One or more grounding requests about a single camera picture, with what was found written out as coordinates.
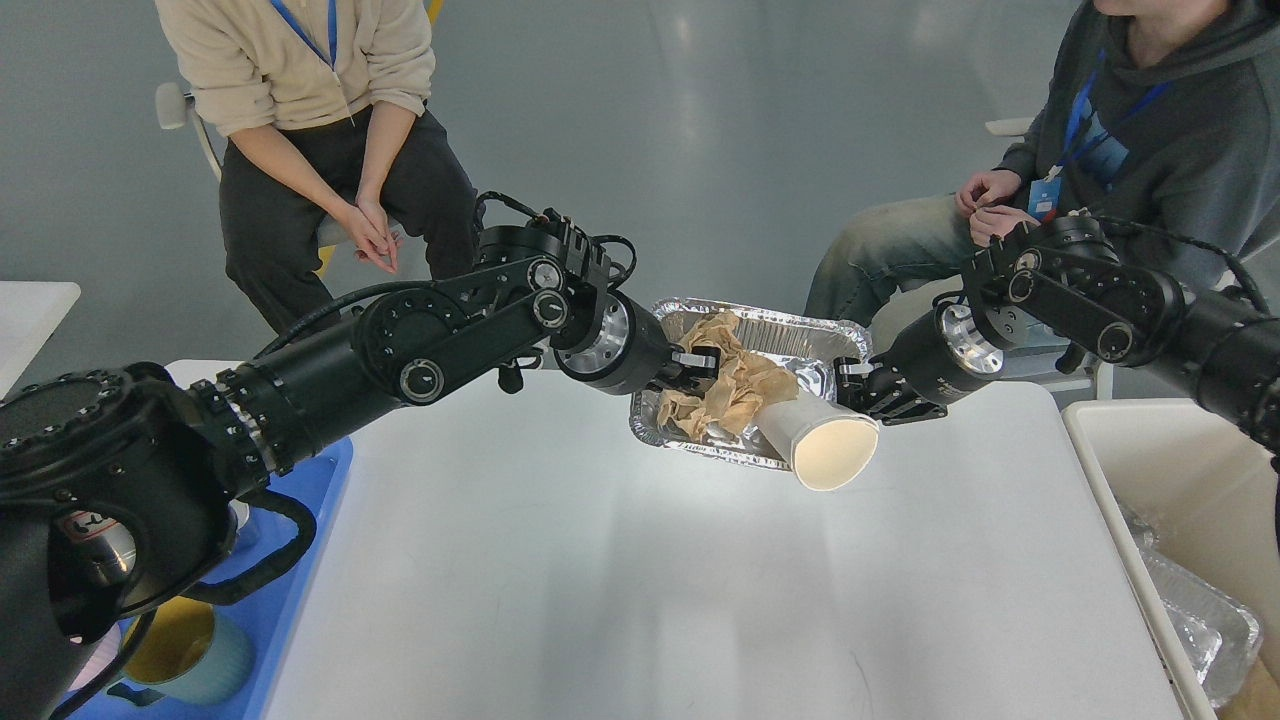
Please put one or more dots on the cream paper cup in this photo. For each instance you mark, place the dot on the cream paper cup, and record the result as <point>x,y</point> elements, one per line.
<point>827,445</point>

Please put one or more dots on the grey office chair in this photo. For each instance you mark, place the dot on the grey office chair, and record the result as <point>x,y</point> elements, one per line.
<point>175,109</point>

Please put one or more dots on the white chair of right person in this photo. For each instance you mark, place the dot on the white chair of right person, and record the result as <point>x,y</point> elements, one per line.
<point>1038,363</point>

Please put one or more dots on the person in beige shirt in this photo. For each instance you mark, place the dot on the person in beige shirt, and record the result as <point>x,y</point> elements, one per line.
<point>324,105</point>

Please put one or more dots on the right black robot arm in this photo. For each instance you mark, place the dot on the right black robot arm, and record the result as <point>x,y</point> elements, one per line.
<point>1220,348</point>

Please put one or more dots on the foil trays inside bin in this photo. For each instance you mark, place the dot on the foil trays inside bin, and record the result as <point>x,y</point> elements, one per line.
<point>1221,636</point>

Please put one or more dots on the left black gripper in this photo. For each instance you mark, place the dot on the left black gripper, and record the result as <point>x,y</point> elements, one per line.
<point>631,352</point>

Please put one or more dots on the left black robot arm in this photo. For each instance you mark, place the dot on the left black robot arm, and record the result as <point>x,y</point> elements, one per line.
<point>122,490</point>

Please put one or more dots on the pink ribbed mug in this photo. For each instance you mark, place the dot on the pink ribbed mug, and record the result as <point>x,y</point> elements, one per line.
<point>105,652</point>

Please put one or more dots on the person in grey hoodie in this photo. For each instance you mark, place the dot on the person in grey hoodie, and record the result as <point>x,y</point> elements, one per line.
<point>1162,113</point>

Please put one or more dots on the aluminium foil tray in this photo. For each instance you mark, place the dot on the aluminium foil tray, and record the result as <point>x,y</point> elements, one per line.
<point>806,346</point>

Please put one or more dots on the brown paper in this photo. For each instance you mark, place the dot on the brown paper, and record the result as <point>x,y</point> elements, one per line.
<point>745,383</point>

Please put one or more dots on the dark teal mug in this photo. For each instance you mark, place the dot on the dark teal mug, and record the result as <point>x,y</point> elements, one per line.
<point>192,653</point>

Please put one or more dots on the blue plastic tray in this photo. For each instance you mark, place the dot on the blue plastic tray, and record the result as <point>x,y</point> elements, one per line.
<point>267,616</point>

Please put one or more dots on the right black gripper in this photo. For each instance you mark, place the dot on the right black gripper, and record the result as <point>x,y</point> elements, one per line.
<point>942,356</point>

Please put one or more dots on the white side table left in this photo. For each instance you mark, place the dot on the white side table left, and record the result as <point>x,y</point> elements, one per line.
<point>30,313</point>

